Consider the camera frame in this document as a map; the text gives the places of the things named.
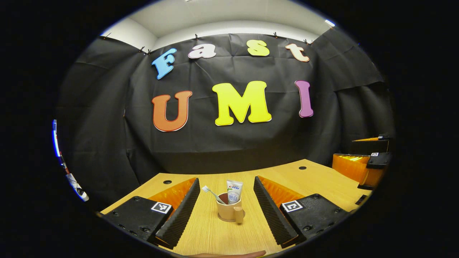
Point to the ceiling light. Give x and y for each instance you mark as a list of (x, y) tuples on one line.
[(329, 23)]

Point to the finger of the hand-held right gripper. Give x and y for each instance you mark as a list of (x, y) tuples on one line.
[(369, 146), (351, 166)]

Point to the white toothpaste tube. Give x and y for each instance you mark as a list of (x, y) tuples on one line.
[(235, 191)]

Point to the computer monitor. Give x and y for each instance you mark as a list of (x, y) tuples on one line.
[(55, 138)]

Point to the white toothbrush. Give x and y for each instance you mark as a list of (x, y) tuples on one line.
[(211, 192)]

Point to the wooden desktop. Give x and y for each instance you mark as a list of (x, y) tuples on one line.
[(208, 233)]

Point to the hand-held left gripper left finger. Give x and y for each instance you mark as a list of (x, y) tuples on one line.
[(179, 215)]

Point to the black desk edge clip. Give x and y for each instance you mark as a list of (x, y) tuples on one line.
[(361, 199)]

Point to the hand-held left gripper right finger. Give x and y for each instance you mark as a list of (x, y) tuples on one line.
[(274, 215)]

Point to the beige cup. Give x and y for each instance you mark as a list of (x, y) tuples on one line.
[(226, 211)]

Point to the black backdrop cloth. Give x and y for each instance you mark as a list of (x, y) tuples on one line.
[(215, 143)]

